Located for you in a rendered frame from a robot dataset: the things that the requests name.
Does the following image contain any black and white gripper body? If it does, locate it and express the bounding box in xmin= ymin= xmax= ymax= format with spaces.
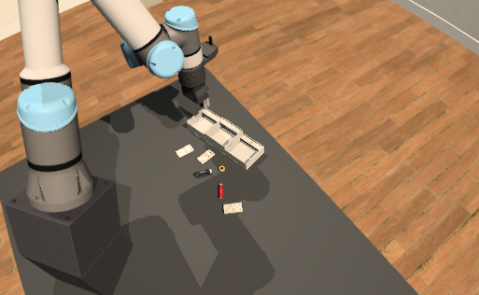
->
xmin=177 ymin=36 xmax=218 ymax=104

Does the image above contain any white domino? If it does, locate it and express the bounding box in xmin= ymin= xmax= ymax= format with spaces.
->
xmin=197 ymin=149 xmax=215 ymax=164
xmin=176 ymin=145 xmax=193 ymax=158
xmin=224 ymin=203 xmax=243 ymax=214

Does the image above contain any white three-compartment bin rack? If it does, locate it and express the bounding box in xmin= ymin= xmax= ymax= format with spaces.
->
xmin=187 ymin=108 xmax=264 ymax=170

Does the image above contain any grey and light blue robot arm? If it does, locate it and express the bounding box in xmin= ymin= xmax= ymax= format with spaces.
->
xmin=17 ymin=0 xmax=201 ymax=212

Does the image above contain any black aa battery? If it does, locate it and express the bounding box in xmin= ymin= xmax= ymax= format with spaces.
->
xmin=195 ymin=169 xmax=211 ymax=177

